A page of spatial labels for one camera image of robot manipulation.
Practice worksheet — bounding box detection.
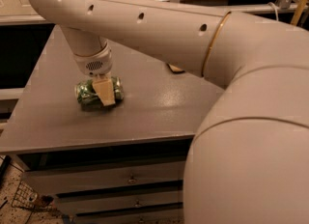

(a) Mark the yellow sponge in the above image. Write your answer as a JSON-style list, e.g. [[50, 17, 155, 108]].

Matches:
[[167, 64, 185, 73]]

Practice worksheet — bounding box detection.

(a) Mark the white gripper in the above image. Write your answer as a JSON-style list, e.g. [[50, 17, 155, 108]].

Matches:
[[74, 44, 116, 106]]

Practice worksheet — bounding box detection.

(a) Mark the green soda can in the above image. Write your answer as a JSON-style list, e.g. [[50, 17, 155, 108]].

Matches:
[[74, 76, 125, 107]]

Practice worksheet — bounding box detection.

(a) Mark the middle grey drawer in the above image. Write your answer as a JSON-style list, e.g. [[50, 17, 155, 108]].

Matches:
[[56, 189, 183, 214]]

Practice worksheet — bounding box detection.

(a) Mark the wire mesh basket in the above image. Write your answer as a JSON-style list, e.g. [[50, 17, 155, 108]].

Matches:
[[11, 181, 55, 212]]

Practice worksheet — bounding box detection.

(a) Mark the bottom grey drawer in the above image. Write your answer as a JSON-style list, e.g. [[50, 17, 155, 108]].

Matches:
[[74, 208, 183, 224]]

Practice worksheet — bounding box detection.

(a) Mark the grey drawer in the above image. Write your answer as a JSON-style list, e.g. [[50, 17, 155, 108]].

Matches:
[[74, 208, 183, 224], [56, 189, 183, 214], [22, 161, 184, 195]]

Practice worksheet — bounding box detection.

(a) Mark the top grey drawer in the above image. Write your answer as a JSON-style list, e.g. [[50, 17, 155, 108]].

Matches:
[[22, 161, 184, 195]]

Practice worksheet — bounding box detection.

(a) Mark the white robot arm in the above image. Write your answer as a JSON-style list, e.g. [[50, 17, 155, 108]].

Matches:
[[29, 0, 309, 224]]

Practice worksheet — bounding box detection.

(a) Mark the yellow pole stand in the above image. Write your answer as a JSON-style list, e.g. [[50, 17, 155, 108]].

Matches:
[[291, 0, 308, 26]]

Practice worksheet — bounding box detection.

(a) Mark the grey drawer cabinet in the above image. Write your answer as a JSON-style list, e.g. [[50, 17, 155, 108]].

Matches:
[[1, 28, 222, 219]]

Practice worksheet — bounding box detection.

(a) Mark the white cable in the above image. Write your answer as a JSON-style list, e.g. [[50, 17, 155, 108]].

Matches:
[[267, 2, 280, 21]]

